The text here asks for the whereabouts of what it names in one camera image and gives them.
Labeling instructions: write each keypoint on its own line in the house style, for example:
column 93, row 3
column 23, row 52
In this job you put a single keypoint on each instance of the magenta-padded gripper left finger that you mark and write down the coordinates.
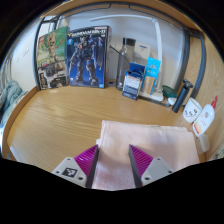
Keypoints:
column 71, row 171

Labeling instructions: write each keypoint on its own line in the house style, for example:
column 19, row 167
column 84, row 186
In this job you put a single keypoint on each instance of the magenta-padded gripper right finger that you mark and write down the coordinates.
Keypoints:
column 155, row 170

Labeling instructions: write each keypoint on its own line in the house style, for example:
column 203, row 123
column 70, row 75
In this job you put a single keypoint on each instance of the pink towel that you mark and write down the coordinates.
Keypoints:
column 160, row 143

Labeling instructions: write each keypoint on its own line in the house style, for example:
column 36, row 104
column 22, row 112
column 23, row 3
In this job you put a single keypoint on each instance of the green patterned cloth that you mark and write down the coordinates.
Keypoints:
column 220, row 151

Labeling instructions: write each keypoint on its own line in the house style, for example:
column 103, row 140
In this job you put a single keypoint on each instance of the white mug with face print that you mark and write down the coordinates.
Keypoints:
column 191, row 111

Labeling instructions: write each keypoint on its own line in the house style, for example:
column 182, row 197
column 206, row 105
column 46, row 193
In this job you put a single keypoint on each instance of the white pump bottle red nozzle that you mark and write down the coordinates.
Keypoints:
column 204, row 120

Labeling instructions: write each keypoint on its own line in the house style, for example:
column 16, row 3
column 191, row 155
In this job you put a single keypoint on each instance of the black cylindrical shaver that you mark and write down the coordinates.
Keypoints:
column 181, row 96

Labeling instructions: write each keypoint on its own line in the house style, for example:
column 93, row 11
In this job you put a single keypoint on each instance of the dark green round tin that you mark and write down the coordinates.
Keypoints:
column 168, row 90

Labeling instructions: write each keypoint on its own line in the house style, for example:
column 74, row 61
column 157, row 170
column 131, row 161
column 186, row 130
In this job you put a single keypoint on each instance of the small dark blue box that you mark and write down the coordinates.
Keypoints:
column 132, row 81

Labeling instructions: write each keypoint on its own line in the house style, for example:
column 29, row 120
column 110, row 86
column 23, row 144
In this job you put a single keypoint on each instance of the bed with teal bedding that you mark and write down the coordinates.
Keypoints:
column 10, row 96

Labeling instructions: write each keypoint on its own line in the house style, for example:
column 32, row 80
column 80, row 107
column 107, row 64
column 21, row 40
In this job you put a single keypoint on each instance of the clear bottle with black cap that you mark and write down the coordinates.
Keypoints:
column 123, row 60

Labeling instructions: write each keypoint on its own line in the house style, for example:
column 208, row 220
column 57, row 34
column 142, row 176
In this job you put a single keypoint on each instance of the blue robot model kit box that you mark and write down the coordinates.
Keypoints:
column 87, row 56

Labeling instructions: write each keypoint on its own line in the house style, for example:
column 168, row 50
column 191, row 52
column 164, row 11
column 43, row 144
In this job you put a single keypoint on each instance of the green toy box tree figure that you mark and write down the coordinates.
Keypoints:
column 51, row 56

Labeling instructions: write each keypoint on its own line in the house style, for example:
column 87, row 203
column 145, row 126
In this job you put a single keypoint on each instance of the white box with blue label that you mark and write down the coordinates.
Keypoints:
column 142, row 51

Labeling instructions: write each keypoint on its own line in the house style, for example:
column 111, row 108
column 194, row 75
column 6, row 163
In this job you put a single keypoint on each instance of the white desk lamp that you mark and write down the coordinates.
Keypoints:
column 159, row 46

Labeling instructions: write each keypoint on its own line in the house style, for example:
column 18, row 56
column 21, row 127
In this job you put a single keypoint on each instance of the grey metal desk frame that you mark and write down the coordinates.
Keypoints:
column 201, row 63

